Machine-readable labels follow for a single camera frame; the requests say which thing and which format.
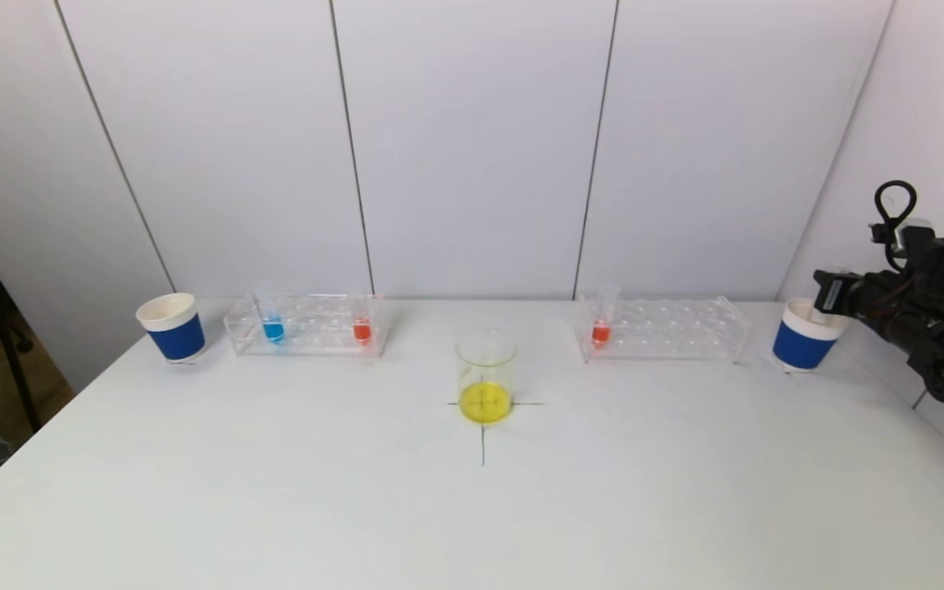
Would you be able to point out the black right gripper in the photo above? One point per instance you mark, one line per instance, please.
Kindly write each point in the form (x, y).
(830, 291)

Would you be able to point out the test tube with red pigment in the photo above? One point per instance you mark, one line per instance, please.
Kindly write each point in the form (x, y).
(362, 331)
(601, 333)

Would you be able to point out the clear acrylic test tube rack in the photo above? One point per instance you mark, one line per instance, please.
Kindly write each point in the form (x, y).
(316, 328)
(677, 332)

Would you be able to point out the clear glass beaker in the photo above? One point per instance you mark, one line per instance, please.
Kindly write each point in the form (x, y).
(485, 401)

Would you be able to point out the test tube with blue pigment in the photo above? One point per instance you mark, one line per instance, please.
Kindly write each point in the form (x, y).
(273, 329)

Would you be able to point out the blue and white paper cup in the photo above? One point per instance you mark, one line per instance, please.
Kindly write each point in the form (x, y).
(177, 336)
(800, 348)

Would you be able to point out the black chair base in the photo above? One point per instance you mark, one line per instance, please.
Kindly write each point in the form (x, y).
(9, 344)

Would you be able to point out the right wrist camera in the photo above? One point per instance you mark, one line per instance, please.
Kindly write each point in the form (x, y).
(919, 246)

